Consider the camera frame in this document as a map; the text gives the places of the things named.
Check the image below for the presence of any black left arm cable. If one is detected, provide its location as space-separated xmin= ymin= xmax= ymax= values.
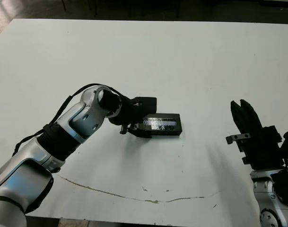
xmin=11 ymin=82 xmax=122 ymax=164

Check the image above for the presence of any black left wrist camera housing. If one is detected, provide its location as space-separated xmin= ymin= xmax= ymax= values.
xmin=133 ymin=96 xmax=158 ymax=117

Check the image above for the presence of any black rectangular box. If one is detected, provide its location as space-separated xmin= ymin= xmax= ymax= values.
xmin=142 ymin=113 xmax=183 ymax=139

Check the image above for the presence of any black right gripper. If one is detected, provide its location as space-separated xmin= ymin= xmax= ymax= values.
xmin=225 ymin=99 xmax=284 ymax=170

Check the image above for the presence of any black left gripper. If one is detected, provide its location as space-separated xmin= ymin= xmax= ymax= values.
xmin=109 ymin=94 xmax=152 ymax=140

